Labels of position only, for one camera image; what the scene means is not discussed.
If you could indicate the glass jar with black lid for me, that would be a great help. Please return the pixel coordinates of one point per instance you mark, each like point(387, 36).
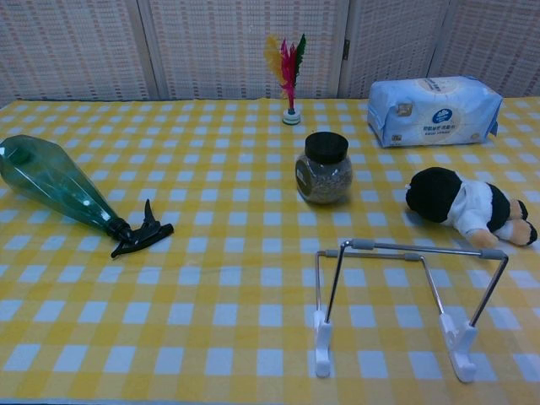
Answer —
point(323, 174)

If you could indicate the yellow white checkered tablecloth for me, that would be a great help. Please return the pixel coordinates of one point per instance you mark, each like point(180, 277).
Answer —
point(236, 274)

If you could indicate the colourful feather shuttlecock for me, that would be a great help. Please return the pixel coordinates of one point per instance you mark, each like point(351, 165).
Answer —
point(289, 71)

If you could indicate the woven folding screen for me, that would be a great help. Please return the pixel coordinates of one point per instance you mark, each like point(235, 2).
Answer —
point(211, 46)

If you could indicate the white tissue pack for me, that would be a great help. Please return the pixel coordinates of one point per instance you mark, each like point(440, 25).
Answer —
point(430, 113)

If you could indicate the black and white plush toy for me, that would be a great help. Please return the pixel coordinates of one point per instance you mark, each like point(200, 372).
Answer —
point(457, 200)

